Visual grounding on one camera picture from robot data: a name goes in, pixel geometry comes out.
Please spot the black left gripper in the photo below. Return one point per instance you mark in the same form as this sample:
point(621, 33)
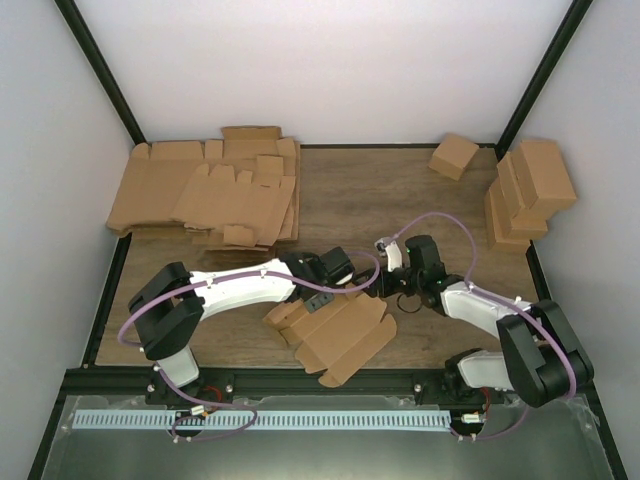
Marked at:
point(314, 304)

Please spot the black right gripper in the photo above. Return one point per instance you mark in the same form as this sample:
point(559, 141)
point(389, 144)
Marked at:
point(385, 290)

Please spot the brown cardboard box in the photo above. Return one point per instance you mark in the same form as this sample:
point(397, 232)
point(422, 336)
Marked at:
point(338, 339)

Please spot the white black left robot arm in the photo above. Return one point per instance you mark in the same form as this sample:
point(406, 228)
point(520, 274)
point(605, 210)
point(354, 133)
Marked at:
point(171, 305)

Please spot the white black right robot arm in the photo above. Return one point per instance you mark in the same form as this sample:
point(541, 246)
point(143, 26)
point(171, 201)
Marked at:
point(540, 357)

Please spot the lower folded brown box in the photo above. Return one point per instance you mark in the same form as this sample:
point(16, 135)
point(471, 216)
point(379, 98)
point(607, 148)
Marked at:
point(497, 239)

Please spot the folded brown box tilted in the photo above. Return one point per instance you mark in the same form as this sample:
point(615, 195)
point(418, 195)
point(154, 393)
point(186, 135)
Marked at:
point(452, 156)

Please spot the top folded brown box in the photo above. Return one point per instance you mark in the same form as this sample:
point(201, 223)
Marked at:
point(544, 181)

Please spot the stack of flat cardboard blanks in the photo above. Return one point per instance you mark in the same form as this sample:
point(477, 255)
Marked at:
point(238, 192)

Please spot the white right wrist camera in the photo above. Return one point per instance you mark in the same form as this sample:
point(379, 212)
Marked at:
point(389, 250)

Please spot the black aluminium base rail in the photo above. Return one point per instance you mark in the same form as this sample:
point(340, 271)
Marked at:
point(228, 384)

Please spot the light blue slotted cable duct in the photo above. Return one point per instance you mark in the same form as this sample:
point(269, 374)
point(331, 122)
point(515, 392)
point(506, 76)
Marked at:
point(227, 420)

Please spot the black left frame post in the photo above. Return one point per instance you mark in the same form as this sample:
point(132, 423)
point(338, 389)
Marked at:
point(81, 32)

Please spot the black frame post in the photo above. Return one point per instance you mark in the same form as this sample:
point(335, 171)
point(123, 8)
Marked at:
point(81, 32)
point(555, 50)

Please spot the black right frame post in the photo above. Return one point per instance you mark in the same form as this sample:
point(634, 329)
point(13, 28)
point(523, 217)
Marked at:
point(555, 50)

